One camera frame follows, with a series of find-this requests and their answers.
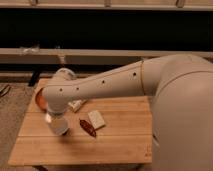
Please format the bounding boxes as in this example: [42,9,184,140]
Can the dark red oval object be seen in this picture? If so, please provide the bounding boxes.
[79,120,96,137]

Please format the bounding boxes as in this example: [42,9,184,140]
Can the wooden table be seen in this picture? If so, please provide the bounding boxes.
[7,77,153,171]

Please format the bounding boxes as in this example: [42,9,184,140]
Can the orange bowl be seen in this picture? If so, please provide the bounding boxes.
[35,89,47,111]

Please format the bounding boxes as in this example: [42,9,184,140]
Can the white bottle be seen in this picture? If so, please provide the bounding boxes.
[68,100,86,113]

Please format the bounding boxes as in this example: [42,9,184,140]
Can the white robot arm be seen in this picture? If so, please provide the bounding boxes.
[43,54,213,171]

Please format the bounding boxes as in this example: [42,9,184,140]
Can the white sponge block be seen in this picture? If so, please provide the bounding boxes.
[88,110,105,130]

